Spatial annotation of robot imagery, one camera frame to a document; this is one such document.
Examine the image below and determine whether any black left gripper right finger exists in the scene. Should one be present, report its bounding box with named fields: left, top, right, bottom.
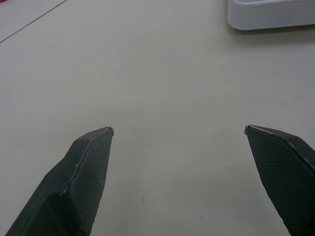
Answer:
left=244, top=124, right=315, bottom=236

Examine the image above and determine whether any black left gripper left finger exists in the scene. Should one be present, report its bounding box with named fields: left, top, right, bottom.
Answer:
left=4, top=126, right=115, bottom=236

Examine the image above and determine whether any white plastic tray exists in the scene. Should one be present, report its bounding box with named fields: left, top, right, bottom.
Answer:
left=226, top=0, right=315, bottom=31

